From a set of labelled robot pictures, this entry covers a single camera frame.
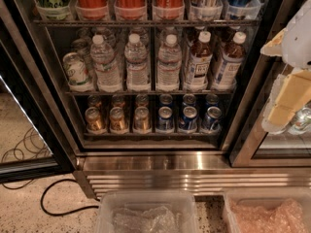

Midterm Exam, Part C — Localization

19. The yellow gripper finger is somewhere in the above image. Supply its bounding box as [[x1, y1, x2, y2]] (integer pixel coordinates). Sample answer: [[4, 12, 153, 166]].
[[260, 28, 286, 57], [261, 68, 311, 133]]

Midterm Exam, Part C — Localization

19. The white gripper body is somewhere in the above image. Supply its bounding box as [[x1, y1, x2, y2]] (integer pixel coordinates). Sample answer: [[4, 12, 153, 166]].
[[282, 0, 311, 69]]

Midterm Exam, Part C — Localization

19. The orange can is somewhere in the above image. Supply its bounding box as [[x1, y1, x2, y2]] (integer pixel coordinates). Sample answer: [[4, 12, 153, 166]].
[[134, 106, 151, 133], [112, 95, 126, 109], [85, 107, 106, 135], [87, 95, 102, 111], [109, 107, 128, 134], [135, 94, 149, 108]]

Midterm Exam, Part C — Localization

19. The blue silver can left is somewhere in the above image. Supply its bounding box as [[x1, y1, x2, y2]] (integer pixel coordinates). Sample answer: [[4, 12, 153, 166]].
[[190, 0, 223, 21]]

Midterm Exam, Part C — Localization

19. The blue can back right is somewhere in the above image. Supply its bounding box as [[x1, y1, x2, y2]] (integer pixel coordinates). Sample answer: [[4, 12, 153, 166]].
[[205, 93, 219, 109]]

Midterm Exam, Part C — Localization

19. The blue can front right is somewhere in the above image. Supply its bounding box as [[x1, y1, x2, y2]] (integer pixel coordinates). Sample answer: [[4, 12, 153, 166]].
[[201, 106, 222, 134]]

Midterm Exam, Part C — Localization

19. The blue can back middle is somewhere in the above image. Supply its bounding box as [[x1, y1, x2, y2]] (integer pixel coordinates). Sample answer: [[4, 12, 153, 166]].
[[182, 94, 196, 108]]

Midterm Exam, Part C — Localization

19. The blue can front middle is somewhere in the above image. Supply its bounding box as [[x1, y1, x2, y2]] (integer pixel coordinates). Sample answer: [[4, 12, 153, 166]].
[[178, 106, 197, 132]]

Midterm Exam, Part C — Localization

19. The red cola can right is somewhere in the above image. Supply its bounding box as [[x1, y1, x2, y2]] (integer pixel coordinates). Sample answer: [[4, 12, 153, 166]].
[[153, 0, 184, 20]]

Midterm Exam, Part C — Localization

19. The red cola can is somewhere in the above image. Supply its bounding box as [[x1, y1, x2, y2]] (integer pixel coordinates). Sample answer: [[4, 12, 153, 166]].
[[153, 0, 184, 20], [115, 0, 146, 20], [76, 0, 107, 20]]

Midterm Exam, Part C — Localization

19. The steel fridge base grille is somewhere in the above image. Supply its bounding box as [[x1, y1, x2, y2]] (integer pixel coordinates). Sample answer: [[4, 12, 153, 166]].
[[73, 152, 311, 198]]

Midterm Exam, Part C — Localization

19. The blue can back left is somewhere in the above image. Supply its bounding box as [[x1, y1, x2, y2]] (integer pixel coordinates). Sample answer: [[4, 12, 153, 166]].
[[159, 94, 173, 108]]

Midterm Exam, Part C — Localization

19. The blue can front left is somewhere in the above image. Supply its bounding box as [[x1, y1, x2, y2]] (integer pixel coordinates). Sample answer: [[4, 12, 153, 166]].
[[156, 107, 174, 132]]

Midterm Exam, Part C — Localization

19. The red cola can middle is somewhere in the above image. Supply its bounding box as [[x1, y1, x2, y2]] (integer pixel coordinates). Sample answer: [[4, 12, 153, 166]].
[[115, 0, 146, 20]]

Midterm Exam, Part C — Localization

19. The red cola can left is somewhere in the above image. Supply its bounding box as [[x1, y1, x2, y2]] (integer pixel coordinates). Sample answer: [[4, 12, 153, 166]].
[[76, 0, 107, 20]]

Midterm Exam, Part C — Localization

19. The green white can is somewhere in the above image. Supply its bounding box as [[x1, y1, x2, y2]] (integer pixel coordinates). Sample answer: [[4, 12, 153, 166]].
[[63, 52, 94, 92]]

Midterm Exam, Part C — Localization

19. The open glass fridge door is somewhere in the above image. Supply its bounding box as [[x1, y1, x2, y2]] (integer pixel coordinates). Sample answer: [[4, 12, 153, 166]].
[[0, 39, 73, 184]]

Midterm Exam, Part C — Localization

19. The tea bottle front right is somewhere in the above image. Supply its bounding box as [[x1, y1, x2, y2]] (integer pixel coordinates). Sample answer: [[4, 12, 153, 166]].
[[211, 31, 246, 91]]

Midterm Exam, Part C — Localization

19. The tea bottle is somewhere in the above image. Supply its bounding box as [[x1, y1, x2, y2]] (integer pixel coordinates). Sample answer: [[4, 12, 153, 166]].
[[211, 31, 246, 91], [183, 31, 213, 91]]

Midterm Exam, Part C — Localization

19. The tea bottle front left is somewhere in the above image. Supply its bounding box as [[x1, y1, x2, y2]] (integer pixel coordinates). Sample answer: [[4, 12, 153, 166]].
[[183, 31, 213, 91]]

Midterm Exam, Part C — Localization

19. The water bottle front right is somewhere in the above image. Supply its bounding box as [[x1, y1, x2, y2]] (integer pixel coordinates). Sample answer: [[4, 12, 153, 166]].
[[155, 34, 182, 91]]

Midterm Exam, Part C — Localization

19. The water bottle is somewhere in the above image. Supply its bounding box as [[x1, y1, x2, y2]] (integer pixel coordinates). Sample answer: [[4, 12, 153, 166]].
[[124, 33, 151, 92], [90, 35, 122, 92], [155, 34, 182, 91]]

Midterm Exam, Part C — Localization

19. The clear plastic bin right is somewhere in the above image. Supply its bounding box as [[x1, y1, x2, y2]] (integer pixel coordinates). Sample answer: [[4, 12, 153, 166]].
[[223, 187, 311, 233]]

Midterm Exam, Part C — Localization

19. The clear plastic bin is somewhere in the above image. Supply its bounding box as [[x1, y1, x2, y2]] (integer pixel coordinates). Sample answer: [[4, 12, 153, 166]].
[[223, 187, 311, 233], [94, 190, 199, 233]]

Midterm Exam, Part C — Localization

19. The water bottle front middle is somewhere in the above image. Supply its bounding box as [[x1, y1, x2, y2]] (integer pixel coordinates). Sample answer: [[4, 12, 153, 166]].
[[124, 33, 151, 92]]

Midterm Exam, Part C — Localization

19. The water bottle front left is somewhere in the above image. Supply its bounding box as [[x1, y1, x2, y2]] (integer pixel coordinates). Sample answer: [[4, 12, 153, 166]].
[[90, 35, 122, 92]]

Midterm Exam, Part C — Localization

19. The clear plastic bin left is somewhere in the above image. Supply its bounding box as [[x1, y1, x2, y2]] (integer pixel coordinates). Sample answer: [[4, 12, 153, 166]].
[[94, 190, 199, 233]]

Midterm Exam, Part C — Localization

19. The black power cable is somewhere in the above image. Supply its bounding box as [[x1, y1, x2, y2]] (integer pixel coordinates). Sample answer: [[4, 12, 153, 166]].
[[40, 178, 101, 217]]

